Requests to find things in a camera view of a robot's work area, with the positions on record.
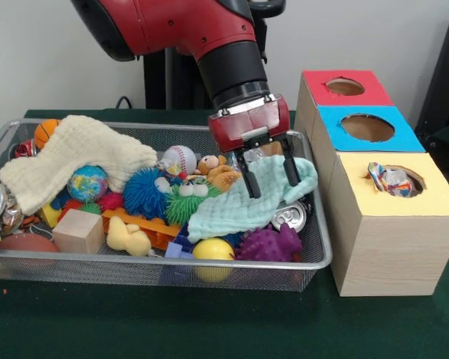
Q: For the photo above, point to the plain wooden cube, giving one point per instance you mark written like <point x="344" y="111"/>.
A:
<point x="78" y="232"/>

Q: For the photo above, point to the white baseball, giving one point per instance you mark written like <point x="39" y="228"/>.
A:
<point x="181" y="157"/>

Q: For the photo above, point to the purple spiky ball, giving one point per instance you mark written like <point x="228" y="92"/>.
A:
<point x="265" y="245"/>

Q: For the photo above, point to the green spiky puffer ball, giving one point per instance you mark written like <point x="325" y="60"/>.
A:
<point x="183" y="209"/>

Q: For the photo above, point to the light teal cloth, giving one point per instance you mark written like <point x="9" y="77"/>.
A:
<point x="232" y="213"/>

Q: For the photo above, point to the globe print ball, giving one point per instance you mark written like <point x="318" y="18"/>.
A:
<point x="88" y="185"/>

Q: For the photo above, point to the colourful patterned cloth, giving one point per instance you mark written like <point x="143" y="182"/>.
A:
<point x="391" y="181"/>

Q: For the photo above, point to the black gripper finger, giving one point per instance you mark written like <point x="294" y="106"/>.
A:
<point x="250" y="175"/>
<point x="291" y="161"/>

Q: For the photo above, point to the blue puffer ball with eyes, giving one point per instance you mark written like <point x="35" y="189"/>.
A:
<point x="144" y="194"/>

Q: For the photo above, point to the yellow ball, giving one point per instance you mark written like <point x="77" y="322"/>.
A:
<point x="212" y="250"/>

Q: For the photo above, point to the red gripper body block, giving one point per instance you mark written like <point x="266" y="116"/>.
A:
<point x="247" y="125"/>

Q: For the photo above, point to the orange toy basketball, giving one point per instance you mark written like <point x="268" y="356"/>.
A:
<point x="45" y="132"/>

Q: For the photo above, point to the wooden box with three holes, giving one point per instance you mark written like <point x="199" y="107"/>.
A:
<point x="396" y="254"/>

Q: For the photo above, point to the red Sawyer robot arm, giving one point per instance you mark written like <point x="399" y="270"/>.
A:
<point x="179" y="26"/>

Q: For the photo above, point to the cream knitted cloth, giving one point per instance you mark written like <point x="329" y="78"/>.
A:
<point x="78" y="149"/>

